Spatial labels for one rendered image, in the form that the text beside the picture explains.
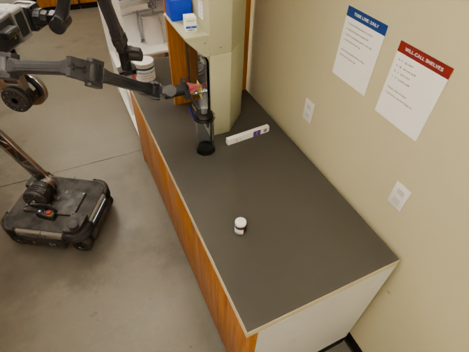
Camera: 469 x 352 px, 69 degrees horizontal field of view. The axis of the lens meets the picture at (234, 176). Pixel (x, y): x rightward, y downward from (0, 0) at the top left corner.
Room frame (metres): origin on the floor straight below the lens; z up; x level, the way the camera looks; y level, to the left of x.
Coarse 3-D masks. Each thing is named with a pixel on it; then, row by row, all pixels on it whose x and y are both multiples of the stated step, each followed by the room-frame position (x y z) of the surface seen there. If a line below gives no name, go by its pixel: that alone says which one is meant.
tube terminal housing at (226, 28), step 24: (192, 0) 1.68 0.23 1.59; (216, 0) 1.52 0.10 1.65; (240, 0) 1.65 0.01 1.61; (216, 24) 1.52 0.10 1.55; (240, 24) 1.66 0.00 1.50; (216, 48) 1.52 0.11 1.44; (240, 48) 1.68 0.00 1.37; (216, 72) 1.51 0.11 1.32; (240, 72) 1.69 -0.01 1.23; (216, 96) 1.51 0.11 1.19; (240, 96) 1.71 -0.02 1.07; (216, 120) 1.51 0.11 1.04
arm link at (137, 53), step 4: (116, 44) 1.71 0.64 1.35; (120, 44) 1.71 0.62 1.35; (116, 48) 1.72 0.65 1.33; (120, 48) 1.71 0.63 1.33; (124, 48) 1.75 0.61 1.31; (128, 48) 1.75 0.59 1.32; (132, 48) 1.75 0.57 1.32; (136, 48) 1.75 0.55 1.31; (140, 48) 1.76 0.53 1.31; (120, 52) 1.72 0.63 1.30; (132, 52) 1.73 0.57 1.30; (136, 52) 1.73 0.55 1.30; (140, 52) 1.75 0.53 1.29; (132, 56) 1.73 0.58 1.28; (136, 56) 1.73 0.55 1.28; (140, 56) 1.74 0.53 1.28; (132, 60) 1.73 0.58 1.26; (136, 60) 1.73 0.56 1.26; (140, 60) 1.73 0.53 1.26
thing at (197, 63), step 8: (192, 48) 1.68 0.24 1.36; (192, 56) 1.69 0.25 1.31; (200, 56) 1.57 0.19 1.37; (192, 64) 1.70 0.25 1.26; (200, 64) 1.58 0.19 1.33; (192, 72) 1.71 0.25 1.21; (200, 72) 1.58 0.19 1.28; (208, 72) 1.50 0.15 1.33; (192, 80) 1.71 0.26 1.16; (200, 80) 1.59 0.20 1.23; (208, 80) 1.50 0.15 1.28; (208, 88) 1.50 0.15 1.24; (192, 96) 1.73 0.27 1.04; (208, 96) 1.50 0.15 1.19; (200, 104) 1.60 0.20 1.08; (208, 104) 1.50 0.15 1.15
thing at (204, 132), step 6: (198, 120) 1.33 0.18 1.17; (204, 120) 1.34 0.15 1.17; (210, 120) 1.34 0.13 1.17; (198, 126) 1.34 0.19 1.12; (204, 126) 1.33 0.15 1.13; (210, 126) 1.35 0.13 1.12; (198, 132) 1.34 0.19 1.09; (204, 132) 1.33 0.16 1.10; (210, 132) 1.35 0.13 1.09; (198, 138) 1.34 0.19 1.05; (204, 138) 1.33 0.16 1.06; (210, 138) 1.35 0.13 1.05; (198, 144) 1.35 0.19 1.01; (204, 144) 1.33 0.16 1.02; (210, 144) 1.35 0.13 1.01; (204, 150) 1.33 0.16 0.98
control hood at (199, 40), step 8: (176, 24) 1.60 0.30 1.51; (184, 32) 1.52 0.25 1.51; (192, 32) 1.52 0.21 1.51; (200, 32) 1.52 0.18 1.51; (184, 40) 1.45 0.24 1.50; (192, 40) 1.46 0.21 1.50; (200, 40) 1.48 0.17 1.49; (208, 40) 1.50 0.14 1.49; (200, 48) 1.48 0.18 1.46; (208, 48) 1.50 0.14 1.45; (208, 56) 1.50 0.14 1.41
